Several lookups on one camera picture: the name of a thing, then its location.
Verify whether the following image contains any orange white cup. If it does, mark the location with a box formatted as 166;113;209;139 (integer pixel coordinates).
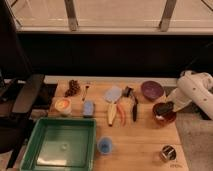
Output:
55;98;71;115

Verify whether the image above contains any blue sponge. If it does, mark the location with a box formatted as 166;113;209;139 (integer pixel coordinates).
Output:
83;100;94;117

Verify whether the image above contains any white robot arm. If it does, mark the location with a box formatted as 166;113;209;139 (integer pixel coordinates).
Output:
166;70;213;120

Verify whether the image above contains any green plastic bin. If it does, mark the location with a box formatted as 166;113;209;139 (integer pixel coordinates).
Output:
20;118;96;171

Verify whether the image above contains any yellow banana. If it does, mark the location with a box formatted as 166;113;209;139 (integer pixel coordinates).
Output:
107;103;117;126

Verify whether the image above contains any black handled tool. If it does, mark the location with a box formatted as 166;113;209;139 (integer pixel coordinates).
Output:
124;87;138;121

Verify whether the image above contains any small blue cup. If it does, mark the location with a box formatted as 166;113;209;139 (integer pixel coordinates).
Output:
97;137;113;155

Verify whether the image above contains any orange carrot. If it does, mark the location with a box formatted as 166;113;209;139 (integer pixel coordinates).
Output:
117;103;126;126

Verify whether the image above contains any brown grape bunch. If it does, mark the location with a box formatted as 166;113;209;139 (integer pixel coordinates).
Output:
65;80;80;97

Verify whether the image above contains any red bowl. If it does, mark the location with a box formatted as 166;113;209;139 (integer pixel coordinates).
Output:
152;103;176;126

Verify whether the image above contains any black office chair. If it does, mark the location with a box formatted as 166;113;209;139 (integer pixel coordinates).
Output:
0;0;44;168

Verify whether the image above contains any small dark spoon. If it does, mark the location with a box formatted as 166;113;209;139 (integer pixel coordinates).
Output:
82;85;90;101

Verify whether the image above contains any purple bowl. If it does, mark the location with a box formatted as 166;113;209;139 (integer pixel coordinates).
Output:
141;81;164;101

